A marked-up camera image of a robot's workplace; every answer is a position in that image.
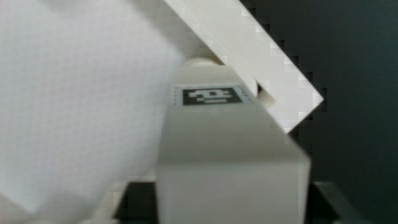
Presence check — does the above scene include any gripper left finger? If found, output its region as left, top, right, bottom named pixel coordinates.
left=81, top=182, right=127, bottom=224

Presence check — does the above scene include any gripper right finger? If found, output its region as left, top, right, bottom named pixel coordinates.
left=314, top=182, right=372, bottom=224

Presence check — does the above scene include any white desk leg with tag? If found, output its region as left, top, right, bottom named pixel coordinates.
left=156, top=58, right=310, bottom=224

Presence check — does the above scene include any white desk top panel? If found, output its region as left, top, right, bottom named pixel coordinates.
left=0, top=0, right=323, bottom=224

